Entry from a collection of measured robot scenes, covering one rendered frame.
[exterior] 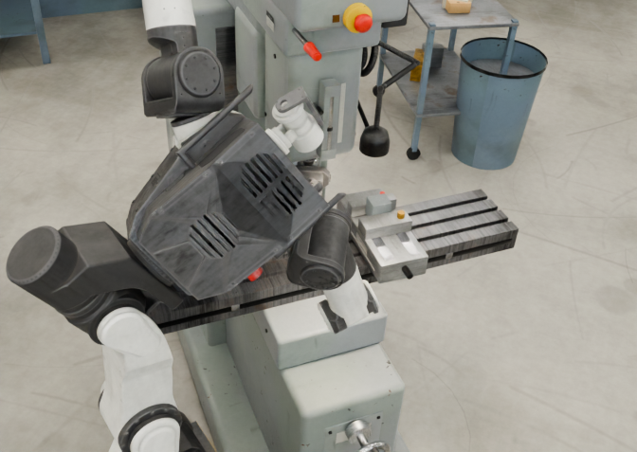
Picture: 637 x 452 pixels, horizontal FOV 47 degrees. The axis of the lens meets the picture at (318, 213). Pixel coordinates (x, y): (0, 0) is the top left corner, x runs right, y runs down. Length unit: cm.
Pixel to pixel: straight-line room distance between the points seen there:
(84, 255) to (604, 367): 253
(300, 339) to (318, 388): 15
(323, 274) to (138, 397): 47
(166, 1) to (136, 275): 49
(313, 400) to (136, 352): 76
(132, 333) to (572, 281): 269
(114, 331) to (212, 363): 150
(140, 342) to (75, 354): 183
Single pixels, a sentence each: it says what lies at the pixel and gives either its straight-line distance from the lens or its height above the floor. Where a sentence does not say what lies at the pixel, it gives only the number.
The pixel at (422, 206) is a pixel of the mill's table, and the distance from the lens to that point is 245.
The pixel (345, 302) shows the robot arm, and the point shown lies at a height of 125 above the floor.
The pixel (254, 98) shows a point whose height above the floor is 141.
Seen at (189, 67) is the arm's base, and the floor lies 179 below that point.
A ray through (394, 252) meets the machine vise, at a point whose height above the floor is 100.
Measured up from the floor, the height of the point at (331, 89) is 154.
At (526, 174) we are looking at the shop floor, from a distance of 443.
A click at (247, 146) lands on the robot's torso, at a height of 170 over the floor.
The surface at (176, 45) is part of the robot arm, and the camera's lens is 137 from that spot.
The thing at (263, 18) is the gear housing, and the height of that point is 167.
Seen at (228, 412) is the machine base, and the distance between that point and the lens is 274.
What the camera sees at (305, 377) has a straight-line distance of 215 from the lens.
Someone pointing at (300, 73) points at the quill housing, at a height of 157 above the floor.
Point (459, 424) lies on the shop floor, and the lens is 303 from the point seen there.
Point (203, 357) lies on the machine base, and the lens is 290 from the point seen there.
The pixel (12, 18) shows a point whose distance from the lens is 566.
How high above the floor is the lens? 238
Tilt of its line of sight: 38 degrees down
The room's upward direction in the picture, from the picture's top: 3 degrees clockwise
